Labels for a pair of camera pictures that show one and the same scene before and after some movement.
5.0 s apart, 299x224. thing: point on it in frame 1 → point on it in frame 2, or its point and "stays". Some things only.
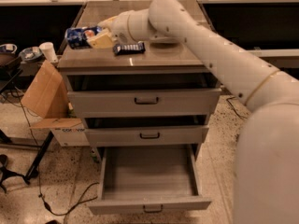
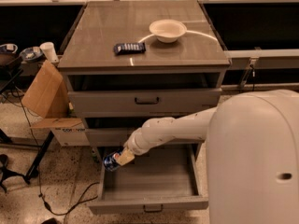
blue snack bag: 78,37 → 109,161
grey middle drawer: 146,135 stays
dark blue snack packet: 129,49 stays
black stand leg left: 38,157 stays
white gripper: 119,27 → 135,146
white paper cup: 49,50 stays
